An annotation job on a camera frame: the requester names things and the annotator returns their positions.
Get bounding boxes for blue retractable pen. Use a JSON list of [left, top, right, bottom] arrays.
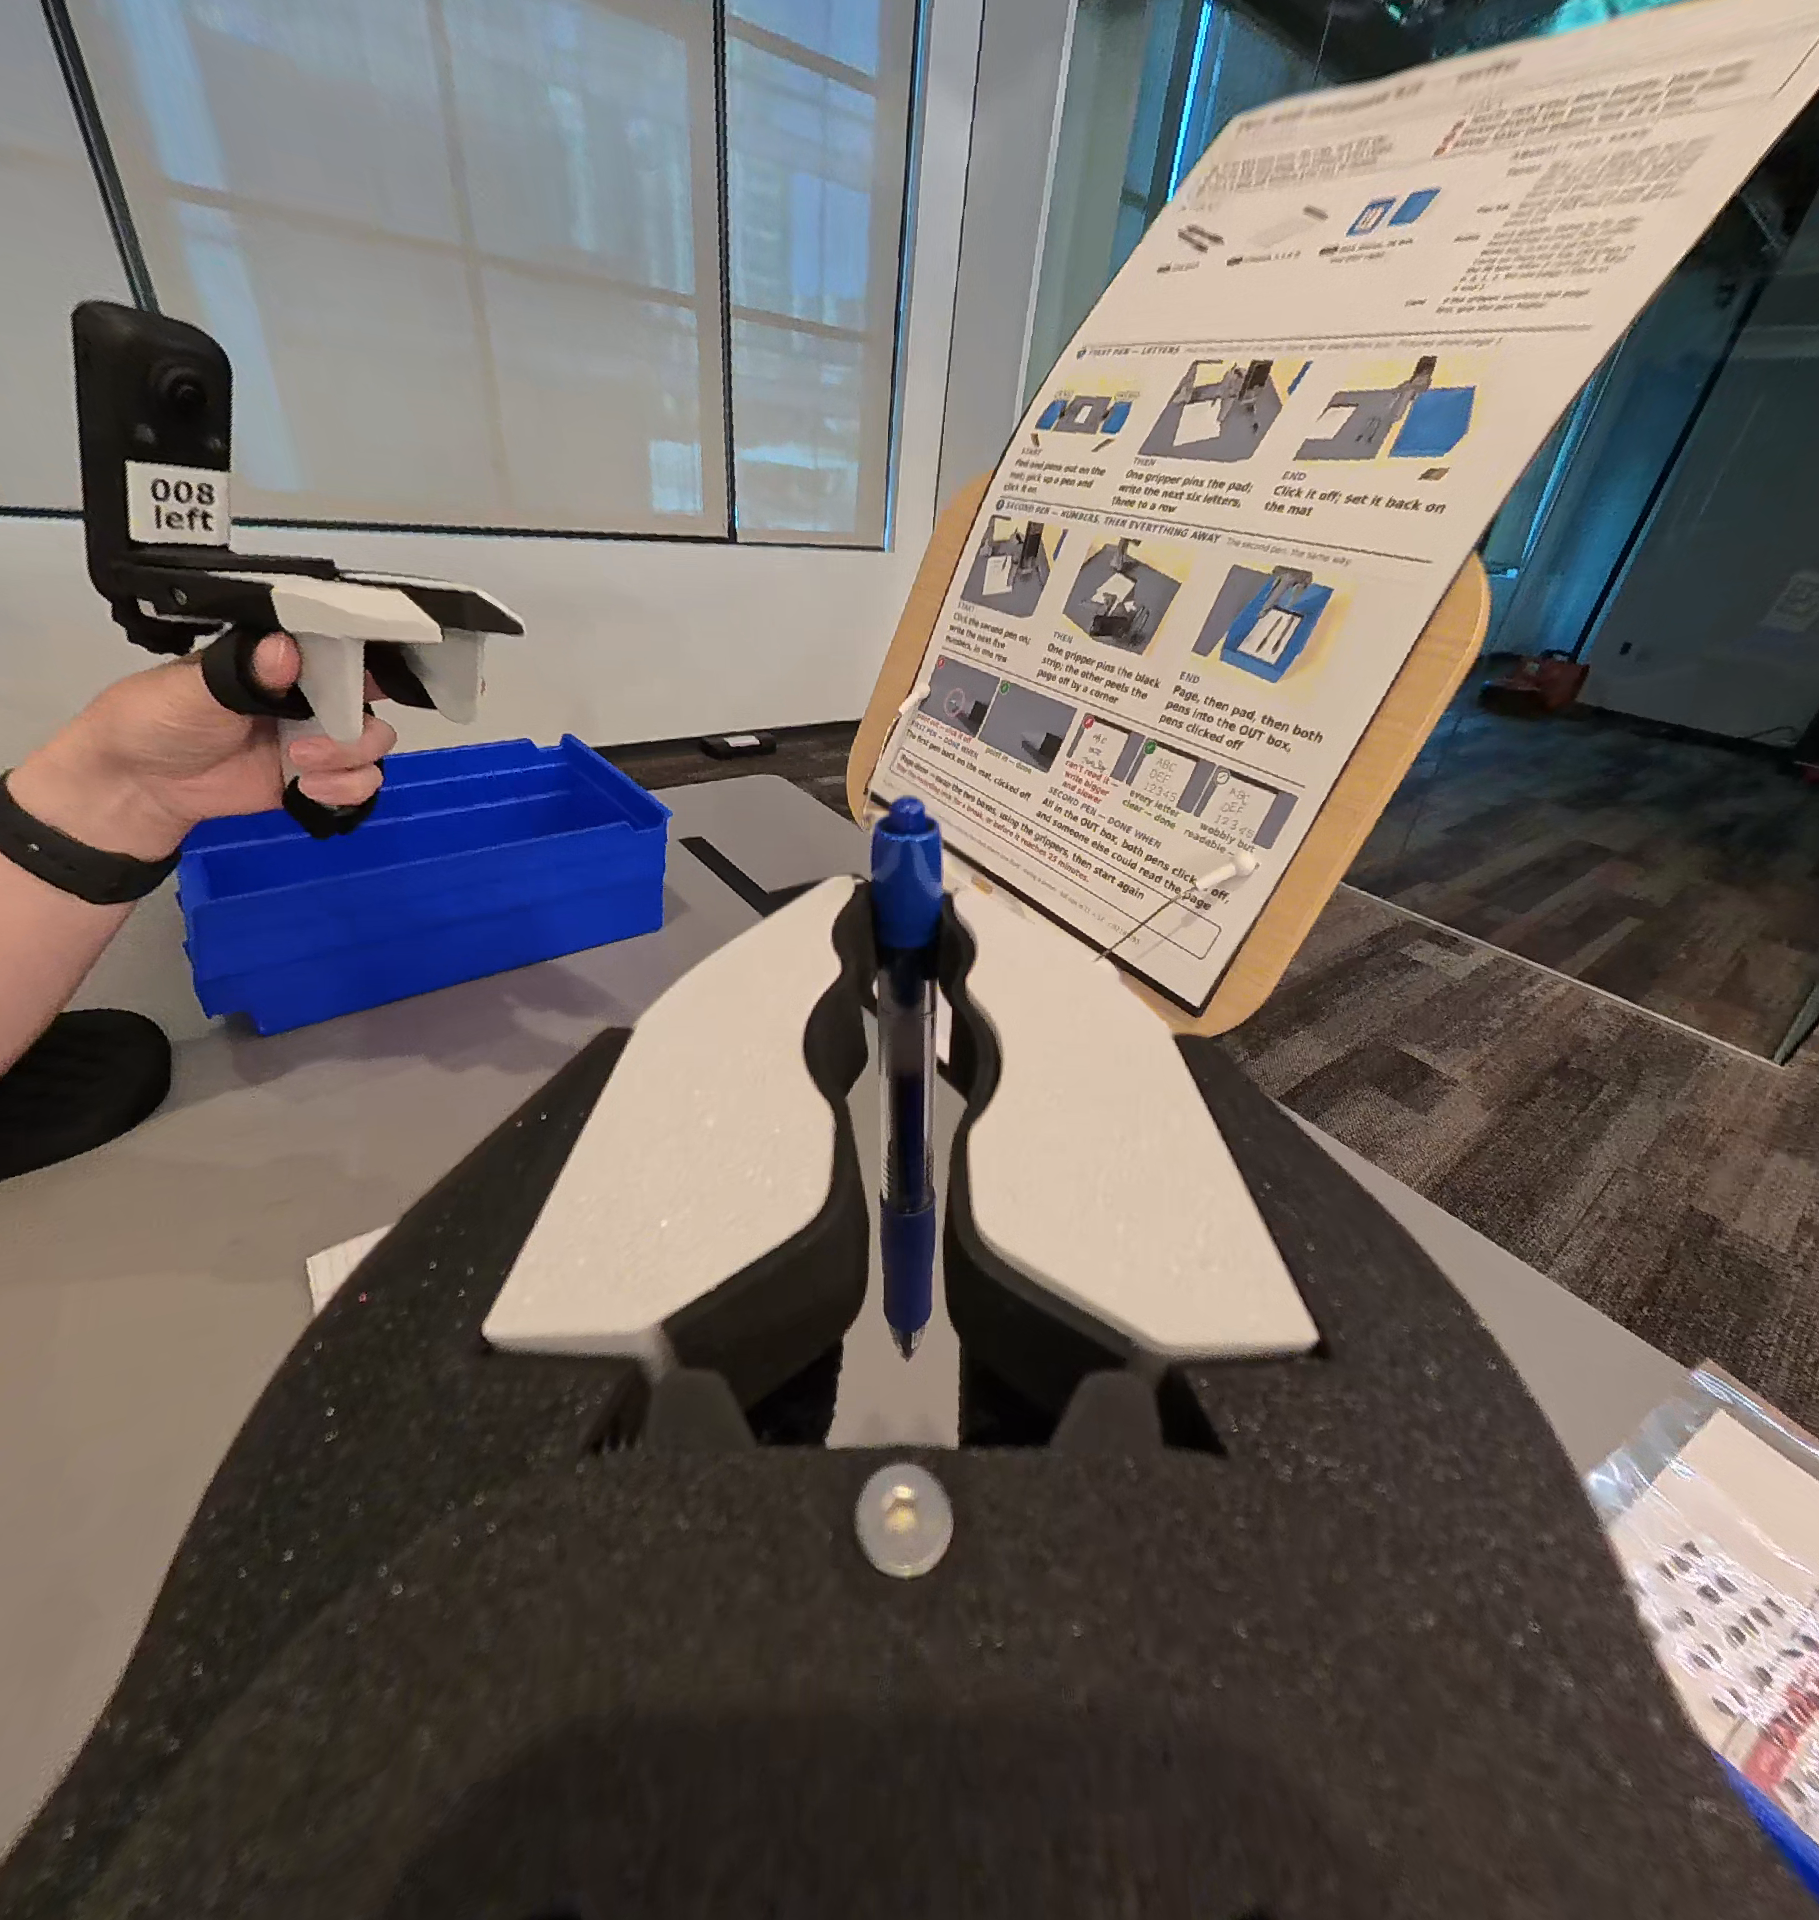
[[868, 799, 942, 1365]]

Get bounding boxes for white lined notepad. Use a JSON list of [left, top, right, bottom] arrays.
[[303, 1223, 393, 1318]]

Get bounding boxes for black wristband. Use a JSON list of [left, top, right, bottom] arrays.
[[0, 770, 183, 905]]

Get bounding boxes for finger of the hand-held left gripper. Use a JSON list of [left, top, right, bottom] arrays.
[[374, 632, 491, 726], [271, 575, 527, 649]]

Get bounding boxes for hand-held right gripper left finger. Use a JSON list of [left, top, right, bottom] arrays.
[[482, 873, 870, 1401]]

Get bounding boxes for black round pad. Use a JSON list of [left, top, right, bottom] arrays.
[[0, 1009, 173, 1196]]

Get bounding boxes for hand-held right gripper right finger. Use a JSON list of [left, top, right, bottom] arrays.
[[947, 892, 1323, 1453]]

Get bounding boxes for clear plastic bag with sheet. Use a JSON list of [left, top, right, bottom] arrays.
[[1585, 1357, 1819, 1870]]

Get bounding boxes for person's left hand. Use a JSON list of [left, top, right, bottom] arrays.
[[9, 652, 401, 863]]

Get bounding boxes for large window with blinds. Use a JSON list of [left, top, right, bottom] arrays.
[[47, 0, 933, 549]]

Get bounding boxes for printed instruction sheet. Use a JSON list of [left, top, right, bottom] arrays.
[[875, 14, 1819, 1011]]

